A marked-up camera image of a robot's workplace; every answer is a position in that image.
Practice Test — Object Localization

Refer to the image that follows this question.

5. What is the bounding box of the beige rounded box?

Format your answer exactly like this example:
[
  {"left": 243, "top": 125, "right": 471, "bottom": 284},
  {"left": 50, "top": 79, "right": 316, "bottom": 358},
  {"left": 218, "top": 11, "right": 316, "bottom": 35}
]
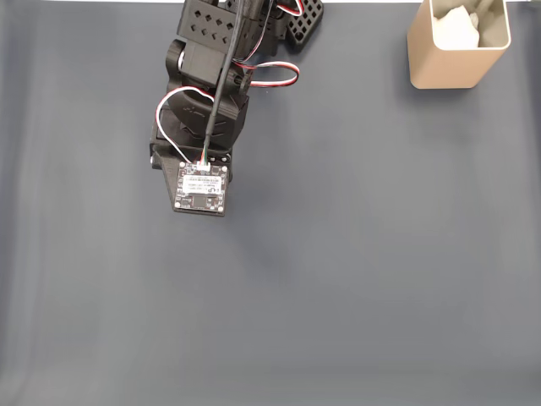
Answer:
[{"left": 406, "top": 0, "right": 512, "bottom": 91}]

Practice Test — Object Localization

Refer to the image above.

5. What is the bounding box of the white crumpled cloth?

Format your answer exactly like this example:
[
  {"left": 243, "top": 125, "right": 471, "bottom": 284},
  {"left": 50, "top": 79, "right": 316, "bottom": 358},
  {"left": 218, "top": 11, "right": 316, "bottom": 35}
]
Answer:
[{"left": 433, "top": 3, "right": 482, "bottom": 50}]

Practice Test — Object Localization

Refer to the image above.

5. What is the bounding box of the white red servo cable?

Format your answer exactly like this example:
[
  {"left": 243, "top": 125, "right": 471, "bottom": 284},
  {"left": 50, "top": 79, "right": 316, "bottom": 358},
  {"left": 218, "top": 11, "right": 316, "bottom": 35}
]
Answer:
[{"left": 155, "top": 85, "right": 217, "bottom": 167}]

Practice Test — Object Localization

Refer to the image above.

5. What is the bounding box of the camera circuit board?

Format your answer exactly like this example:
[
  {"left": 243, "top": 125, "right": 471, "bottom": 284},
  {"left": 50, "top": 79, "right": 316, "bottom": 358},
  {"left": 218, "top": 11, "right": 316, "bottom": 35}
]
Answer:
[{"left": 174, "top": 161, "right": 230, "bottom": 217}]

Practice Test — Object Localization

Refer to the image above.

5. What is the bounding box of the black camera cable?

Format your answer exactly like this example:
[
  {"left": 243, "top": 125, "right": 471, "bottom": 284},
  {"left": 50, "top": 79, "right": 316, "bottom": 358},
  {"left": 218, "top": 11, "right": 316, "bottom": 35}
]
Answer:
[{"left": 201, "top": 0, "right": 254, "bottom": 165}]

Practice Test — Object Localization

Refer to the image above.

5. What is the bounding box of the white red arm cable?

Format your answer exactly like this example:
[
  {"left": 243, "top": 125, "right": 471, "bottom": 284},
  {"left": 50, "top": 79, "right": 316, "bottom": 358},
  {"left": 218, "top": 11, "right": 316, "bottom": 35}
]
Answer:
[{"left": 233, "top": 61, "right": 301, "bottom": 90}]

